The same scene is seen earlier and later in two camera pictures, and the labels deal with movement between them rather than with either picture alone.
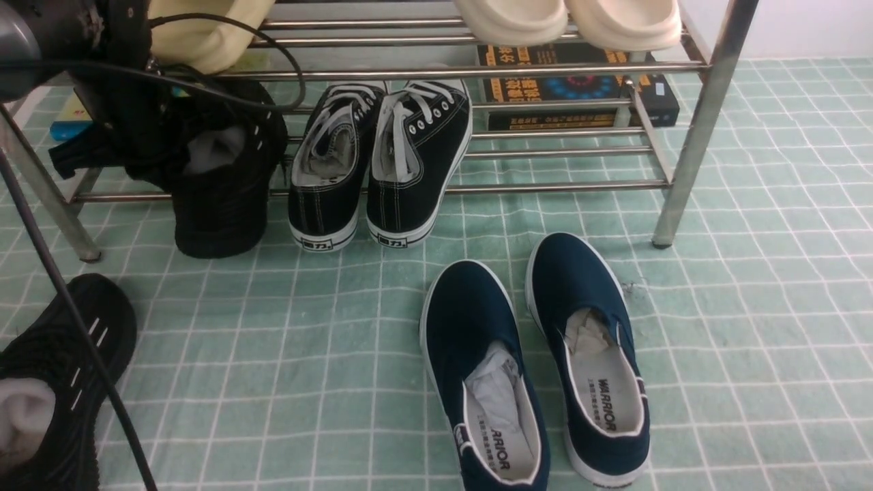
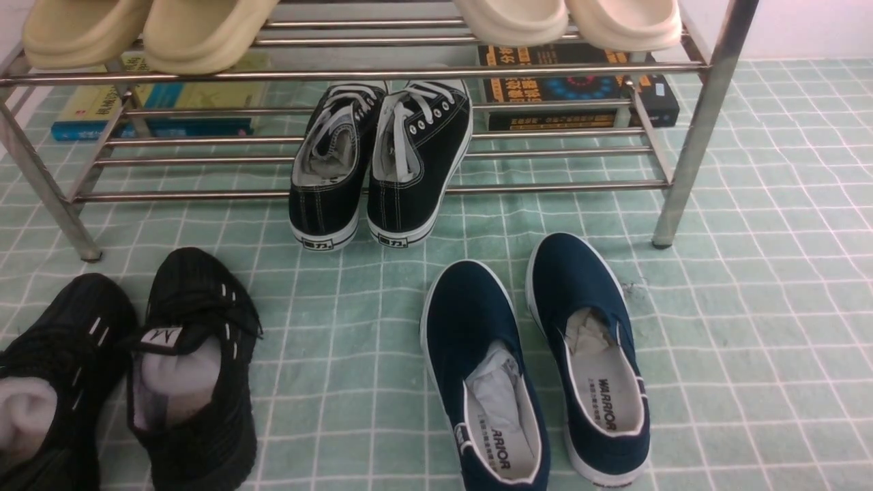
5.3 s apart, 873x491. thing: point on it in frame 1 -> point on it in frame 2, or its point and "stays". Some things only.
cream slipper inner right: [511, 23] stays
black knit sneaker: [228, 161] -> [191, 378]
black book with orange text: [560, 88] stays
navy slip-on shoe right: [583, 314] stays
